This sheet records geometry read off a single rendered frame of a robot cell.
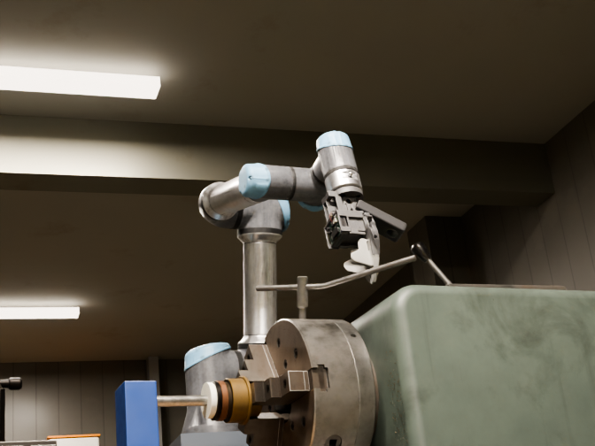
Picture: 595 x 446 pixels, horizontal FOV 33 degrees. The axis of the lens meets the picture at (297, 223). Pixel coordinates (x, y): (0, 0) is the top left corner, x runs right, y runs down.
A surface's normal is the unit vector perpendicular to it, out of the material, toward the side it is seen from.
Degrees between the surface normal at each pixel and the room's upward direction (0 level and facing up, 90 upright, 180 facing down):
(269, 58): 180
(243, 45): 180
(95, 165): 90
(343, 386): 96
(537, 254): 90
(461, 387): 90
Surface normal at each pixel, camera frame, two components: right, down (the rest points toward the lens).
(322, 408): 0.39, -0.05
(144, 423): 0.38, -0.38
